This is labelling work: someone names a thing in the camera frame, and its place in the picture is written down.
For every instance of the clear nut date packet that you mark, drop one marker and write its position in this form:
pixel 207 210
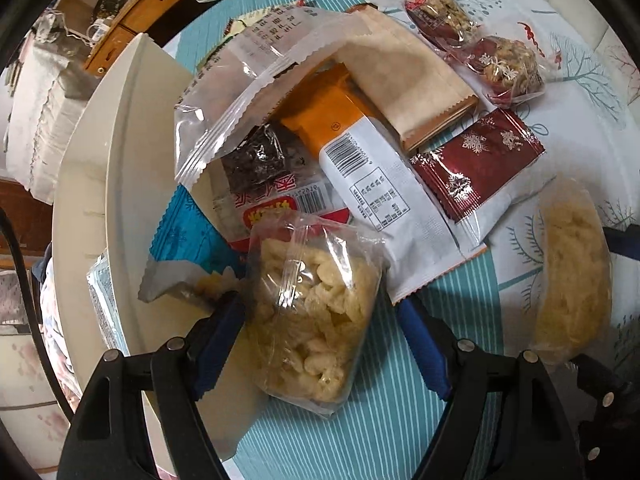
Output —
pixel 440 15
pixel 510 67

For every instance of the tree print tablecloth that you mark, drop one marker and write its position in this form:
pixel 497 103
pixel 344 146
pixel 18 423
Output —
pixel 375 435

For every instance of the brown cracker packet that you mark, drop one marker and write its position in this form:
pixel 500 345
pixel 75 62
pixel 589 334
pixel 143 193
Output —
pixel 415 85

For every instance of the blue snack packet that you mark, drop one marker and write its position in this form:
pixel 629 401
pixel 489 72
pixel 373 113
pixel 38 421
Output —
pixel 192 240

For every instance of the floral blanket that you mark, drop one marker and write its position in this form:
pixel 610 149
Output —
pixel 30 360

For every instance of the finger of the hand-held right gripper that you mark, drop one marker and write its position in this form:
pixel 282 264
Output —
pixel 624 244
pixel 607 410

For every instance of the clear puffed snack packet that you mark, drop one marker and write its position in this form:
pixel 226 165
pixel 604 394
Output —
pixel 570 260
pixel 310 320

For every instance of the dark patterned tin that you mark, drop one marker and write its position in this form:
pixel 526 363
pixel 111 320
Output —
pixel 110 4

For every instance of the cream plastic tray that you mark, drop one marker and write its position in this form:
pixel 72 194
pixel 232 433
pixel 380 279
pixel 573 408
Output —
pixel 125 135

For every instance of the orange white snack packet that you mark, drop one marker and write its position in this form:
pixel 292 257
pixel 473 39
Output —
pixel 370 195

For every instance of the brown wooden door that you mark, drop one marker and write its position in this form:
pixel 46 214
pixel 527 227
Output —
pixel 20 210

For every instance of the lace cloth covered furniture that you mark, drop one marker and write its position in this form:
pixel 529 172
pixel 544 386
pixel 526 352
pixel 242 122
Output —
pixel 45 110

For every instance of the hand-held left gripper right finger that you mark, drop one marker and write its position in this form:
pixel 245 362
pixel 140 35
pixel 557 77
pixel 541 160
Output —
pixel 425 352

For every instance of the dark seaweed red label packet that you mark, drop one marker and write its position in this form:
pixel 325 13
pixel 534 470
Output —
pixel 265 160

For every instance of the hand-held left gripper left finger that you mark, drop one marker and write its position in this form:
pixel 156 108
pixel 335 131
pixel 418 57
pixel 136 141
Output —
pixel 220 347

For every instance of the green white snack packet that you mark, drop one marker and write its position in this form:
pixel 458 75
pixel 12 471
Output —
pixel 250 70

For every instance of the pale blue white packet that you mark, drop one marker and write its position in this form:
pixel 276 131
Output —
pixel 105 300

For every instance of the white charger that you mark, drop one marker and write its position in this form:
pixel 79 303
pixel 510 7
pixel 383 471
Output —
pixel 100 29

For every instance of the dark red snowflake packet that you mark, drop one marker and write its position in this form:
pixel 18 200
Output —
pixel 475 165

